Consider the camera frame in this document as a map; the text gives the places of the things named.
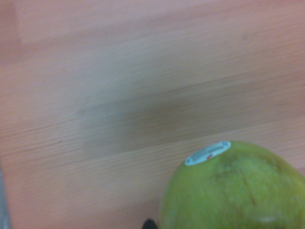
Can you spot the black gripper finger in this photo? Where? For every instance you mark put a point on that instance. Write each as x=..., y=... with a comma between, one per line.
x=149, y=225

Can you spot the green apple with sticker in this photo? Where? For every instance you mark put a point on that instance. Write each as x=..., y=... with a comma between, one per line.
x=226, y=195

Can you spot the wooden coffee table black frame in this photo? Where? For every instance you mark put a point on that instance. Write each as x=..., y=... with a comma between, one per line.
x=95, y=71

